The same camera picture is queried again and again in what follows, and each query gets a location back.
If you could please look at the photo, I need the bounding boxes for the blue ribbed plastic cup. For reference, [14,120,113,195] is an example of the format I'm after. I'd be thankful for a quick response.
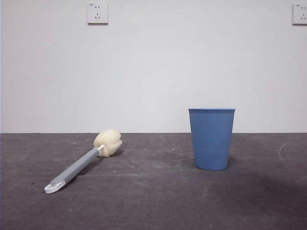
[188,107,236,172]

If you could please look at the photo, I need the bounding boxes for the cup brush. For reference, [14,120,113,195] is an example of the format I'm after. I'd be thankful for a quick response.
[44,129,123,195]

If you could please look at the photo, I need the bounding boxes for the white wall socket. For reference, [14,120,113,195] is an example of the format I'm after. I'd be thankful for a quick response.
[292,3,307,25]
[87,2,109,25]

